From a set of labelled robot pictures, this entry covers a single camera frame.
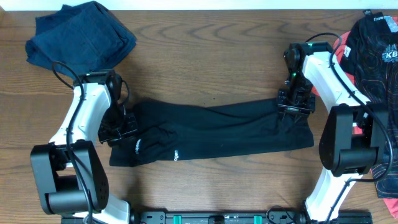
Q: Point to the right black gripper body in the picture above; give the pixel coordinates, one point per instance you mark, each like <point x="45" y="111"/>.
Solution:
<point x="298" y="100"/>

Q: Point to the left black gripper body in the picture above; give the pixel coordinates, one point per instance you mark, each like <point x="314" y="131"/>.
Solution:
<point x="115" y="126"/>

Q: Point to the plain black t-shirt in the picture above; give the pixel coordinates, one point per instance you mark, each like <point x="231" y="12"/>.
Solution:
<point x="170" y="132"/>

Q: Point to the navy blue garment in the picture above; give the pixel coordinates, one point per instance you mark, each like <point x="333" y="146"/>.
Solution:
<point x="86" y="38"/>

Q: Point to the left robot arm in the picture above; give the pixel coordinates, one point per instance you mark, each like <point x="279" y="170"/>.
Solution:
<point x="68" y="173"/>

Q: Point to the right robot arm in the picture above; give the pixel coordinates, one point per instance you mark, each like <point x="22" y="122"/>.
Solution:
<point x="354" y="137"/>

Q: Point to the black shirt with orange pattern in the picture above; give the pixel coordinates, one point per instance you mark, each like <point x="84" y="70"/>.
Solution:
<point x="379" y="77"/>

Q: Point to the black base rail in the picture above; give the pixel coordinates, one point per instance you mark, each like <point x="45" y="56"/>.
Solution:
<point x="272" y="216"/>

